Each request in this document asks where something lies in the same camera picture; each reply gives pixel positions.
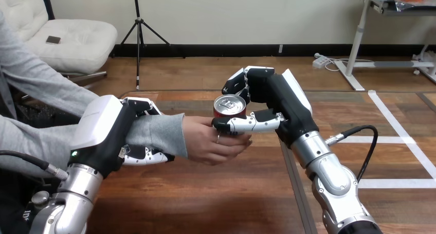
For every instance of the white cushioned chair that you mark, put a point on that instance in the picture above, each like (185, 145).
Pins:
(64, 35)

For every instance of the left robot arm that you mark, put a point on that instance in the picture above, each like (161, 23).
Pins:
(64, 201)

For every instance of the person's hand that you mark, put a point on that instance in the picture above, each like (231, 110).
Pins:
(207, 140)

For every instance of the small flat phone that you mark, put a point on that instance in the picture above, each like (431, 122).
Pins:
(53, 40)

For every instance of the white desk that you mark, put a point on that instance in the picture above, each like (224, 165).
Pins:
(378, 41)

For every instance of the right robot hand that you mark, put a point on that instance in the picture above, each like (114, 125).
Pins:
(289, 103)

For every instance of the person's body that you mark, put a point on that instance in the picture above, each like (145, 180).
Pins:
(24, 89)

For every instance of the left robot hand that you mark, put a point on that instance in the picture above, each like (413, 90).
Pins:
(102, 130)

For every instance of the person's forearm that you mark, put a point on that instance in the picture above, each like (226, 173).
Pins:
(155, 132)

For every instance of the black tripod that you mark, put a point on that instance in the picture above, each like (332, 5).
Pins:
(138, 31)

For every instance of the white power strip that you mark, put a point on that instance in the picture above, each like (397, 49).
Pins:
(320, 61)

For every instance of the red and white drink can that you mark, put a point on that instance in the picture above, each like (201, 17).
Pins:
(230, 107)

